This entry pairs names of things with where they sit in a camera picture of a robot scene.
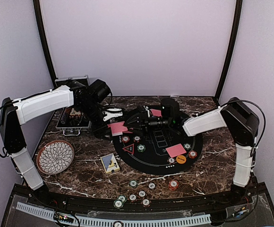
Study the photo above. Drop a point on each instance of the red card box in case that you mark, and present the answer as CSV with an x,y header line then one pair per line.
x,y
74,114

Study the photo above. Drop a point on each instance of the red 5 chip stack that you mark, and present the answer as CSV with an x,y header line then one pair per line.
x,y
173,185

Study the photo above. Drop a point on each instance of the aluminium poker chip case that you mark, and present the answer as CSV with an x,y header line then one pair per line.
x,y
72,122

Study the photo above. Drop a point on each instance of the black round poker mat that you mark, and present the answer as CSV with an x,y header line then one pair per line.
x,y
155,158

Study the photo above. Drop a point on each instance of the green 20 chips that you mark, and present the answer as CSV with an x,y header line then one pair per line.
x,y
187,146
141,148

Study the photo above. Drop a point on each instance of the purple chip roll in case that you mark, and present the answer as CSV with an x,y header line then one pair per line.
x,y
63,119

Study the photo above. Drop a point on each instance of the red-backed card deck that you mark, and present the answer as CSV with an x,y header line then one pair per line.
x,y
117,128

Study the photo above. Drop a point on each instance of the red triangle all-in marker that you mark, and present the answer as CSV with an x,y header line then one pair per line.
x,y
129,149

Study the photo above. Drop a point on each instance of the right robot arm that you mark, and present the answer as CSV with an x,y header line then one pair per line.
x,y
240,120

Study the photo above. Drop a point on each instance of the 100 chip on rail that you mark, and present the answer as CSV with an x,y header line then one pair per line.
x,y
132,197

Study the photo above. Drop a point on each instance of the red 5 chips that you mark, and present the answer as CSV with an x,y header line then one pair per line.
x,y
192,154
125,139

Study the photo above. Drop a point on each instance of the fallen 100 chip on duct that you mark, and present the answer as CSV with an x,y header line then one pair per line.
x,y
117,224

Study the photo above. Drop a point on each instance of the fallen green 20 chip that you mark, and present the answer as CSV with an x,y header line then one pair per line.
x,y
122,198
118,204

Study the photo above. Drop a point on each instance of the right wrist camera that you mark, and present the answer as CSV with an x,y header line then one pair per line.
x,y
148,112

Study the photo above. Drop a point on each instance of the floral ceramic plate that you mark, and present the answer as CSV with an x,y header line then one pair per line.
x,y
55,157

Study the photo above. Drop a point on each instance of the gold blue card box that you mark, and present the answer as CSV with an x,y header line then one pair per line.
x,y
110,164

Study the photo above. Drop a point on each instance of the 100 chips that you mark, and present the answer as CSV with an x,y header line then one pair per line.
x,y
137,139
171,160

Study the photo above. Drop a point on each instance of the green 20 chip stack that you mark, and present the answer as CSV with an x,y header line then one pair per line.
x,y
133,183

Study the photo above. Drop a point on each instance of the black orange 100 chip stack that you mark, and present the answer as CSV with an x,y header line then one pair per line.
x,y
151,186

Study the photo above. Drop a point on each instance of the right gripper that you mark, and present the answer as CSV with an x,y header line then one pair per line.
x,y
143,124

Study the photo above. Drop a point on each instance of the dealt card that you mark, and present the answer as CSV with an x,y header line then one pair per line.
x,y
156,113
176,150

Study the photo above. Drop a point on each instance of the orange chip roll in case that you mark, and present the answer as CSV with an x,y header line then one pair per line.
x,y
67,110

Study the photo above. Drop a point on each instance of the orange big blind button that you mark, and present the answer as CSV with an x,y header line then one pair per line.
x,y
181,159

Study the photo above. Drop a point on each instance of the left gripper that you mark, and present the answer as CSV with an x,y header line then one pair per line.
x,y
99,130

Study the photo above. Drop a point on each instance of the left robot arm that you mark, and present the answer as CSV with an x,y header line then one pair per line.
x,y
15,113

